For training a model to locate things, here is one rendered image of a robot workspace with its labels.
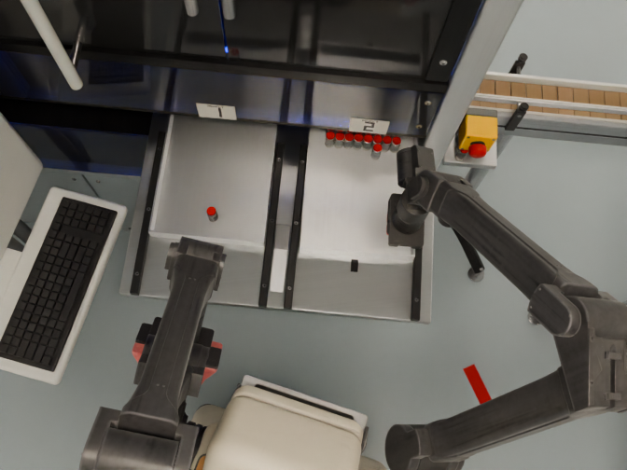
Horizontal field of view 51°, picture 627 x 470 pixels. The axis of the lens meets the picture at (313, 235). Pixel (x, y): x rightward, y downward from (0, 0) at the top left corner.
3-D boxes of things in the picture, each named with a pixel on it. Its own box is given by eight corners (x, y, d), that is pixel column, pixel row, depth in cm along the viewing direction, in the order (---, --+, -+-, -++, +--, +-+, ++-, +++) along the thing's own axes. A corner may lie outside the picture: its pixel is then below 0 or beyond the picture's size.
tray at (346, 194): (310, 120, 162) (311, 114, 159) (415, 129, 162) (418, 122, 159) (299, 252, 151) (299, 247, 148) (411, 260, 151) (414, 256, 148)
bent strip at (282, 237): (276, 231, 152) (276, 223, 147) (289, 233, 152) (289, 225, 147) (270, 291, 148) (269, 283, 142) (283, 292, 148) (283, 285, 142)
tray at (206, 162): (174, 106, 162) (172, 99, 159) (279, 117, 162) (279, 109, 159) (151, 236, 151) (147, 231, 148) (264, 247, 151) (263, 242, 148)
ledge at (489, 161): (443, 115, 166) (445, 111, 164) (494, 119, 166) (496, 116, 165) (442, 164, 162) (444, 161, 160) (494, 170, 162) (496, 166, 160)
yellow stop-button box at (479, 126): (458, 122, 155) (466, 106, 148) (488, 125, 155) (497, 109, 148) (457, 151, 152) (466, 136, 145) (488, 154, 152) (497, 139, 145)
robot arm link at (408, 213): (402, 213, 111) (436, 213, 112) (400, 175, 114) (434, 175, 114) (396, 226, 118) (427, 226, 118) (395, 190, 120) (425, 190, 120)
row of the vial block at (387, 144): (325, 139, 160) (326, 131, 156) (398, 145, 161) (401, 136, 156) (324, 147, 160) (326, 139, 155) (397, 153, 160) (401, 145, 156)
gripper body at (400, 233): (423, 199, 127) (431, 185, 120) (421, 250, 123) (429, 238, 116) (389, 196, 127) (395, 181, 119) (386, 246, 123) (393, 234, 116)
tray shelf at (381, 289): (155, 108, 164) (154, 104, 162) (435, 135, 164) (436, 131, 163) (120, 296, 148) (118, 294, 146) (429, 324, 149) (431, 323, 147)
